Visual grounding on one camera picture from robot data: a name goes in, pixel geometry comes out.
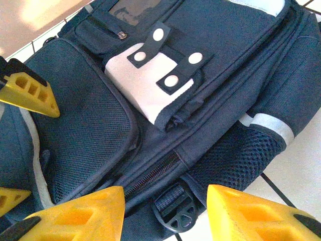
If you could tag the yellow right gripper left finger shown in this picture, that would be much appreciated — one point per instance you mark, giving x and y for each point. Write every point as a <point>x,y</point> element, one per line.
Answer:
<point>82,218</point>

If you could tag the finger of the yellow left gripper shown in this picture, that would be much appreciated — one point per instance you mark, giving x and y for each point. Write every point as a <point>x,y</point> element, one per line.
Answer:
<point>27,94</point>
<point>10,199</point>

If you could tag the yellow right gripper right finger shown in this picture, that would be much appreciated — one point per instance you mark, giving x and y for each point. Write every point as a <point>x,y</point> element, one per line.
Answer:
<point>250,216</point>

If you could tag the navy blue backpack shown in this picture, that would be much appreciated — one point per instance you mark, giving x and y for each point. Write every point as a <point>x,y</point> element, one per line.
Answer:
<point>175,125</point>

